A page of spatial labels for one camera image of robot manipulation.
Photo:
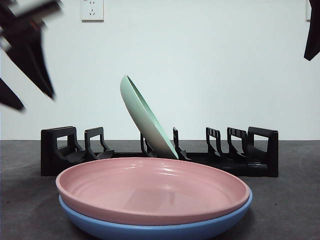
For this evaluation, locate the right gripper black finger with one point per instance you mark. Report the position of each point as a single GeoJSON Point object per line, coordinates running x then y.
{"type": "Point", "coordinates": [313, 30]}

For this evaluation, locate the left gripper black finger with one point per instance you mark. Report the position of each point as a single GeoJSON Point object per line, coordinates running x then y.
{"type": "Point", "coordinates": [10, 98]}
{"type": "Point", "coordinates": [32, 60]}

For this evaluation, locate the pale green round plate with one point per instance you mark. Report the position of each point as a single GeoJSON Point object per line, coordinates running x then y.
{"type": "Point", "coordinates": [140, 112]}

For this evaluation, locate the pink round plate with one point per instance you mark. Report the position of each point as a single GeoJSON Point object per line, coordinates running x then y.
{"type": "Point", "coordinates": [150, 190]}

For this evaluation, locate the blue round plate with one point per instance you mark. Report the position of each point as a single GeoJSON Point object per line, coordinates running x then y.
{"type": "Point", "coordinates": [150, 232]}

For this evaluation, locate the black plastic dish rack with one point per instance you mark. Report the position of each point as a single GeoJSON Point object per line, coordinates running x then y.
{"type": "Point", "coordinates": [262, 170]}

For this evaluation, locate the white wall socket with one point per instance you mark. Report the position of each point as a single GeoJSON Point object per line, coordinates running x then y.
{"type": "Point", "coordinates": [308, 12]}
{"type": "Point", "coordinates": [92, 10]}

